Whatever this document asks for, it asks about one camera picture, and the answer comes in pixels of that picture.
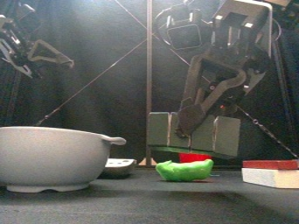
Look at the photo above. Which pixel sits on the white plastic bowl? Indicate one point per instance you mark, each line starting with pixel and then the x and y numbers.
pixel 51 157

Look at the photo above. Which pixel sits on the red toy block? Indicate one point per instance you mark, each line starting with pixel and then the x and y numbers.
pixel 193 157

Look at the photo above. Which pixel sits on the thin diagonal brace rod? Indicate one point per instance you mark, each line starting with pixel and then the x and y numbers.
pixel 269 132
pixel 90 83

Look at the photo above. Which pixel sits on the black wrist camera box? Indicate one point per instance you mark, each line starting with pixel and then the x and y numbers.
pixel 184 35

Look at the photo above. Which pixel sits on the black cloth backdrop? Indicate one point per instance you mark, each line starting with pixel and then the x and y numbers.
pixel 109 96

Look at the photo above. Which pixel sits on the vertical metal frame pole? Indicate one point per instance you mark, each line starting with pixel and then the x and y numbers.
pixel 149 73

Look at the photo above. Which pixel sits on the bright green toy vegetable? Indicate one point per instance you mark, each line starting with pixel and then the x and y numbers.
pixel 185 170

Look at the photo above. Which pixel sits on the white toy stove red top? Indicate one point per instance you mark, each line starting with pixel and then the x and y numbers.
pixel 273 175

